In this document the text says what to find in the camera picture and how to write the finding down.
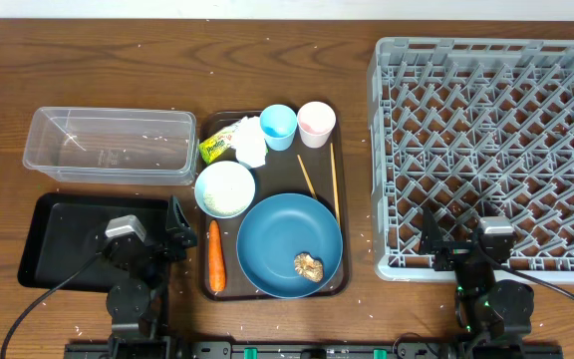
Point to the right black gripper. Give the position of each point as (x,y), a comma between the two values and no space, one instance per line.
(453,251)

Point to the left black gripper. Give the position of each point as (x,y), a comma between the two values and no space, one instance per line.
(183,233)

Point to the light blue rice bowl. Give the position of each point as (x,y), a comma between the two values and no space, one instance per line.
(224,189)

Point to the green yellow snack wrapper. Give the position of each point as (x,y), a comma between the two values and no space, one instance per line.
(216,145)

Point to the white napkin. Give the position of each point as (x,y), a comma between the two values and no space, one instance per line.
(249,143)

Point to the light blue cup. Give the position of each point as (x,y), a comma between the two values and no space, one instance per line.
(279,124)

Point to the pink white cup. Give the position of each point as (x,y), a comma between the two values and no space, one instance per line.
(316,121)

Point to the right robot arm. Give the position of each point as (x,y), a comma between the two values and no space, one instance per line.
(495,313)

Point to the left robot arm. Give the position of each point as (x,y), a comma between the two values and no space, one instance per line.
(139,303)

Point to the grey dishwasher rack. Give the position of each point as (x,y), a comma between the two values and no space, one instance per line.
(472,128)

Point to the orange carrot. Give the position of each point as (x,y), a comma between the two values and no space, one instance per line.
(216,266)

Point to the blue plate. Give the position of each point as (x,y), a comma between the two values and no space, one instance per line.
(278,229)

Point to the brown serving tray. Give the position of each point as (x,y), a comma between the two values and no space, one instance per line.
(281,174)

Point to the black plastic tray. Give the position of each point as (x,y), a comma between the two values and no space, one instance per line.
(66,228)

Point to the brown food scrap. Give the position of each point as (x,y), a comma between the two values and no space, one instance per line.
(309,267)

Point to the clear plastic bin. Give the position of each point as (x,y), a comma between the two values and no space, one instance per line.
(113,146)

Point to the right wooden chopstick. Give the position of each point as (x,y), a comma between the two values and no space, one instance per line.
(335,184)

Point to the wooden chopstick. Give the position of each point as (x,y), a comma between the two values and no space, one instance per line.
(306,177)
(335,184)

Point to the left wooden chopstick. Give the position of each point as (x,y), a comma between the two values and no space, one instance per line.
(306,177)

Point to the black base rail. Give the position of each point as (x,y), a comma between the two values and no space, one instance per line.
(225,350)

